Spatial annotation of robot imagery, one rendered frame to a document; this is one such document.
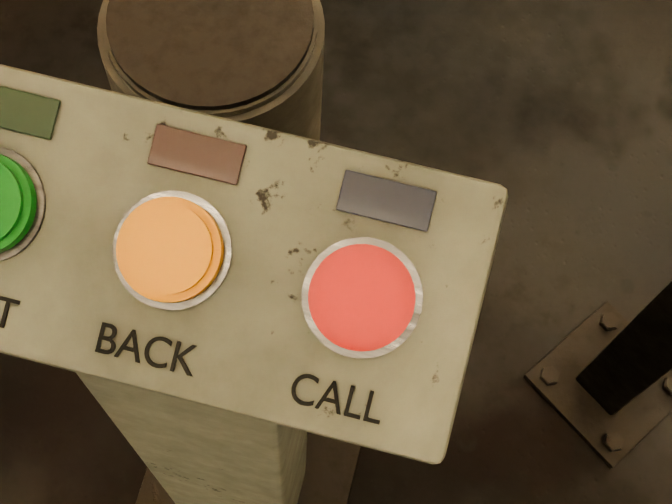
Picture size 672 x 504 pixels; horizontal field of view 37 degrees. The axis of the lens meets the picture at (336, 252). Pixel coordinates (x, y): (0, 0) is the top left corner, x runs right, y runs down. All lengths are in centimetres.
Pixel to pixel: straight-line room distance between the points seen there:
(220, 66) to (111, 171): 14
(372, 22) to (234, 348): 82
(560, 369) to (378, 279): 66
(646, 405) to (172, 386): 71
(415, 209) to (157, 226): 10
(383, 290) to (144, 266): 9
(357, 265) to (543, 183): 74
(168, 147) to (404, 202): 9
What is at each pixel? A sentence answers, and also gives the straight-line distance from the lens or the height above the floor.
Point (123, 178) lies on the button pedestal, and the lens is 40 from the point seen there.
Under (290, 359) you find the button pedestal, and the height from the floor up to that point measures 59.
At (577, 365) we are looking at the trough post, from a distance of 103.
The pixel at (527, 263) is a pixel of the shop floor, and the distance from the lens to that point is 106.
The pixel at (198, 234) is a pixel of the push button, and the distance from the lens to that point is 38.
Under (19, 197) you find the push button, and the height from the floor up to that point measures 61.
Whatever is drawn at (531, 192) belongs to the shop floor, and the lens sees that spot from 109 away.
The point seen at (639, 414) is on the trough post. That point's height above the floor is 1.
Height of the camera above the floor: 96
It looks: 68 degrees down
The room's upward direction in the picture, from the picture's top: 6 degrees clockwise
